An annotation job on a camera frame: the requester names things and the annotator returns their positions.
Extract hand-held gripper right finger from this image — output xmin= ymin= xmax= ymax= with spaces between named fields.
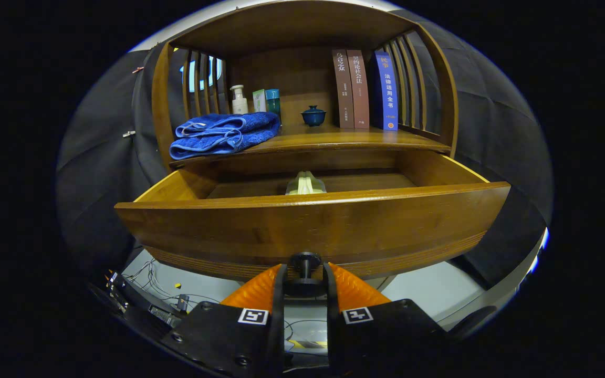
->
xmin=322 ymin=262 xmax=447 ymax=378

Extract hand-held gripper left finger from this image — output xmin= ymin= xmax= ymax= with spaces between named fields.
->
xmin=161 ymin=264 xmax=287 ymax=378

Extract wooden drawer with black knob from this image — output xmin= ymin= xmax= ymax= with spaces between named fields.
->
xmin=114 ymin=151 xmax=512 ymax=298

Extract yellow handled scrub sponge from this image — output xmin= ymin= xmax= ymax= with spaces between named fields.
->
xmin=285 ymin=171 xmax=327 ymax=195

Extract wooden countertop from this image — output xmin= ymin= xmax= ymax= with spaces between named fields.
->
xmin=169 ymin=123 xmax=450 ymax=169

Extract wooden cabinet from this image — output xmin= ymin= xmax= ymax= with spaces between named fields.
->
xmin=114 ymin=0 xmax=512 ymax=298

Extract blue folded towel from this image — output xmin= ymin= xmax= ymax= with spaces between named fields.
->
xmin=169 ymin=111 xmax=282 ymax=161

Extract dark blue lidded teacup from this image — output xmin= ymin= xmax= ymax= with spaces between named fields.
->
xmin=301 ymin=105 xmax=327 ymax=128

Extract teal capped bottle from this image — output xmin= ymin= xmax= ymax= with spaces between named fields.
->
xmin=265 ymin=88 xmax=281 ymax=119

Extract white pump bottle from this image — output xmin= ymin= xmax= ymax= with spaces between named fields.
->
xmin=230 ymin=85 xmax=249 ymax=115

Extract dark brown book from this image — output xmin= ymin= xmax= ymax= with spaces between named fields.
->
xmin=332 ymin=49 xmax=355 ymax=129

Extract reddish brown book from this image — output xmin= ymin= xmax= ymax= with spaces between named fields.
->
xmin=347 ymin=49 xmax=370 ymax=130

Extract blue book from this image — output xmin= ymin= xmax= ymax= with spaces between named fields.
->
xmin=370 ymin=50 xmax=399 ymax=131

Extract thin floor cables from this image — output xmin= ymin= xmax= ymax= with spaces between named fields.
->
xmin=123 ymin=258 xmax=329 ymax=352

